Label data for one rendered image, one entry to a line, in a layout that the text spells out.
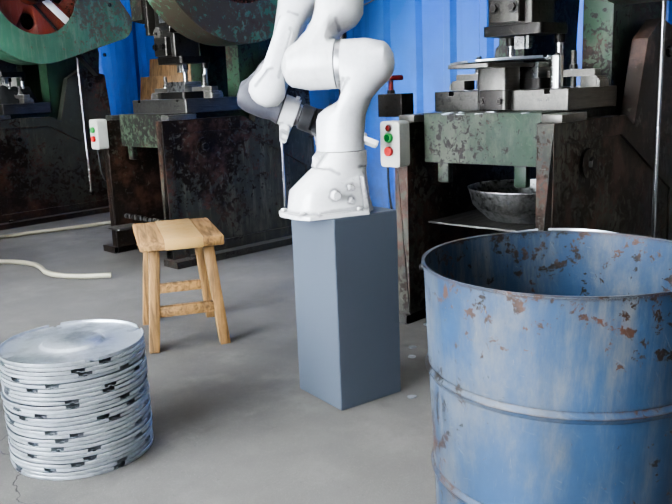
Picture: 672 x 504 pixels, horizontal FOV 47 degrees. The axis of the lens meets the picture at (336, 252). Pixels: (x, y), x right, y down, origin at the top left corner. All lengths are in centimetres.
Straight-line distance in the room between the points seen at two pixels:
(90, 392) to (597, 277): 98
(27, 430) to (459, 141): 138
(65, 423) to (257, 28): 216
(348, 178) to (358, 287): 25
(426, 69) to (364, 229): 239
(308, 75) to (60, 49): 321
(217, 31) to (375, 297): 173
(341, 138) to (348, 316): 40
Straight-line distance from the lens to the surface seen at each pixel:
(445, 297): 106
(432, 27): 405
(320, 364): 185
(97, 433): 165
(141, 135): 360
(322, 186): 172
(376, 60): 173
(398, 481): 153
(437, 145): 234
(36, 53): 477
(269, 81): 208
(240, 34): 332
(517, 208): 233
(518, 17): 234
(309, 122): 221
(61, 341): 171
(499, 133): 222
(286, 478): 156
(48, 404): 161
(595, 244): 137
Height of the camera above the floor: 74
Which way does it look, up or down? 12 degrees down
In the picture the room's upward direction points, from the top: 2 degrees counter-clockwise
